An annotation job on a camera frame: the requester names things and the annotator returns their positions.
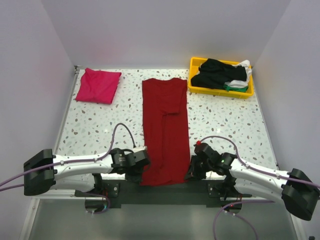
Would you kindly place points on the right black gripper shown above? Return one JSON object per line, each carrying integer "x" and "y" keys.
{"x": 192, "y": 174}

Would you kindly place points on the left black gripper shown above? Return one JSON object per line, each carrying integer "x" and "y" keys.
{"x": 137, "y": 178}

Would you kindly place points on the dark red t shirt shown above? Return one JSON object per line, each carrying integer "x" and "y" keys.
{"x": 165, "y": 131}

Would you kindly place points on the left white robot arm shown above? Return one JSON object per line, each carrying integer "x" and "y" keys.
{"x": 47, "y": 171}

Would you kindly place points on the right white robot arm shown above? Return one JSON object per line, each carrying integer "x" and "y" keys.
{"x": 292, "y": 188}

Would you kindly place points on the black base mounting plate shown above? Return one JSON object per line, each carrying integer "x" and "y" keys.
{"x": 196, "y": 192}

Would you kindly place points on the green t shirt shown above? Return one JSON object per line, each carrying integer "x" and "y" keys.
{"x": 235, "y": 89}

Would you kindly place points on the folded pink t shirt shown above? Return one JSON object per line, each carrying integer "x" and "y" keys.
{"x": 97, "y": 86}

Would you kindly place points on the white t shirt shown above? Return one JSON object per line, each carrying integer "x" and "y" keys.
{"x": 240, "y": 75}

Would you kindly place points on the black t shirt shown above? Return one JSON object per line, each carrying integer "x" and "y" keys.
{"x": 212, "y": 74}

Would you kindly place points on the yellow plastic bin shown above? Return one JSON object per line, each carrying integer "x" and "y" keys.
{"x": 194, "y": 65}

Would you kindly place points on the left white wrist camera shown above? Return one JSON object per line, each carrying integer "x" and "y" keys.
{"x": 139, "y": 148}

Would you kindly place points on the aluminium frame rail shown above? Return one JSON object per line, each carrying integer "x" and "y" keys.
{"x": 68, "y": 103}

